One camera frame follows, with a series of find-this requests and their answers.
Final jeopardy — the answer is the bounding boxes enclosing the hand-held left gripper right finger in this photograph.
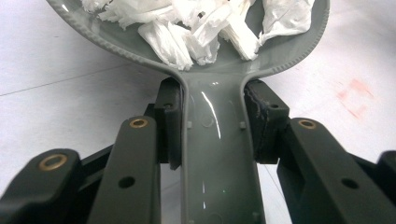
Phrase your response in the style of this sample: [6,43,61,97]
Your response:
[243,78,291,165]

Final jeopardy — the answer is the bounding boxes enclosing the grey dustpan with orange edge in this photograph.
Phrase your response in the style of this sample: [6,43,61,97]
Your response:
[46,0,331,224]

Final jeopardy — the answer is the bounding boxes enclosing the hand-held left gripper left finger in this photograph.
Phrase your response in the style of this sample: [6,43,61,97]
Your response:
[143,77,184,171]

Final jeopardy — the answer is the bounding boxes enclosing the pile of white paper scraps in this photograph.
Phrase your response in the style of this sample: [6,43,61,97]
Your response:
[80,0,317,72]

